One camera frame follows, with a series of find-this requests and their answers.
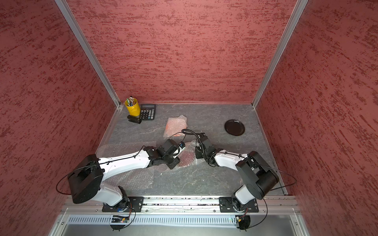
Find bubble pink plate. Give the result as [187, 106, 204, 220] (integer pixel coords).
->
[177, 140, 197, 168]

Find clear bubble wrap sheet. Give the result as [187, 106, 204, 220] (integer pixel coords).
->
[96, 141, 168, 195]

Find black dinner plate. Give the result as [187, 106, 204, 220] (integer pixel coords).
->
[224, 119, 245, 136]

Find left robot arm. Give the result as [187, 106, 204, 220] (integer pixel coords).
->
[68, 144, 185, 207]

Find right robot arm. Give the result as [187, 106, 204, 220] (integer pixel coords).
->
[195, 146, 279, 212]

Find bubble wrapped orange plate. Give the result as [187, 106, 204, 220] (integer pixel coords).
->
[163, 115, 187, 138]

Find black stapler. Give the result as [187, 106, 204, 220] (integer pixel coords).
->
[127, 115, 142, 124]

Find black calculator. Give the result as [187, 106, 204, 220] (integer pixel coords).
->
[140, 104, 156, 121]

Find yellow pen cup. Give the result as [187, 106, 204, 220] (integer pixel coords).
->
[125, 98, 141, 117]

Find pens in cup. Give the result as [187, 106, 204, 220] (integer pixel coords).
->
[125, 96, 137, 107]

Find aluminium front rail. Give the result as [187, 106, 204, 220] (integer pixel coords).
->
[60, 195, 302, 215]

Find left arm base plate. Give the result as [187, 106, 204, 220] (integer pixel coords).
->
[102, 197, 144, 213]

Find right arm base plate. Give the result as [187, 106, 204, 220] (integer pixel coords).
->
[219, 197, 259, 213]

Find perforated cable duct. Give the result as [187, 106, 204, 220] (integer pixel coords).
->
[66, 215, 237, 228]

